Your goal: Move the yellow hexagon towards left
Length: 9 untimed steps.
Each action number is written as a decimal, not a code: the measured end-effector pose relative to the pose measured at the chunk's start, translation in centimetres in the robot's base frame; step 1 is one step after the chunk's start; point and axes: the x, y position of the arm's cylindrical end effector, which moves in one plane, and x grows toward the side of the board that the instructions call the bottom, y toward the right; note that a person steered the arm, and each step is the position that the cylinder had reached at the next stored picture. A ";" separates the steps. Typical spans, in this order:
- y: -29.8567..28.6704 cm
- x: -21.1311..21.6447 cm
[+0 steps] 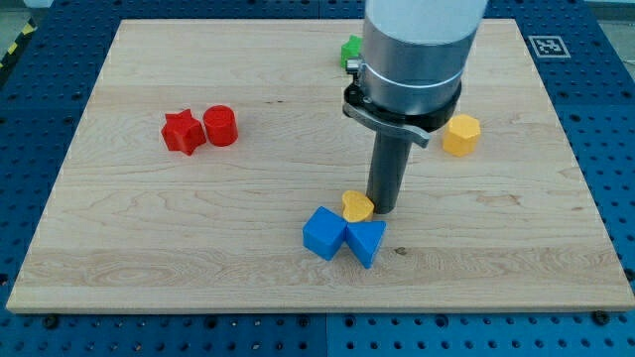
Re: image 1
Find white fiducial marker tag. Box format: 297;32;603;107
528;35;571;59

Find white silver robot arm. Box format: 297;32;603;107
342;0;488;214

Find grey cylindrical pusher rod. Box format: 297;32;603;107
366;133;412;214

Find wooden board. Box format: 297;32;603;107
7;19;634;313

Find blue cube block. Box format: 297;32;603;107
303;206;347;261

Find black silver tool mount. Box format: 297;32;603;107
342;58;461;148

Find yellow heart block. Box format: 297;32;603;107
341;190;374;222

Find green block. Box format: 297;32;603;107
339;35;363;68

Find red cylinder block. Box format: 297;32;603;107
203;105;238;147

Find red star block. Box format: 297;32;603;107
161;109;206;156

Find yellow hexagon block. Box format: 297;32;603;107
442;114;481;157

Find blue triangle block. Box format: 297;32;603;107
345;221;387;269

